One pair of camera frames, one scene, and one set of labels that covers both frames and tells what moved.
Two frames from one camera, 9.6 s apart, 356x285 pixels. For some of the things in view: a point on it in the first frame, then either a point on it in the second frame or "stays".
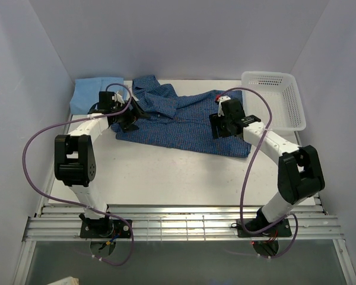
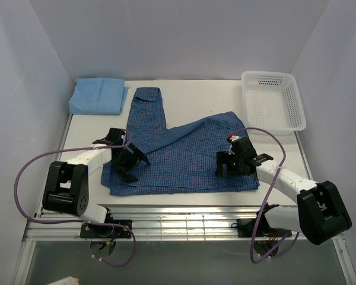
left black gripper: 135,113 to 134,160
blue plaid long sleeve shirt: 178,122 to 182,157
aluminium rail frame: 183,222 stays
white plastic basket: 280,91 stays
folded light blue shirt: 86,92 stays
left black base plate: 104,228 stays
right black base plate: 282,229 stays
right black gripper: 215,120 to 222,157
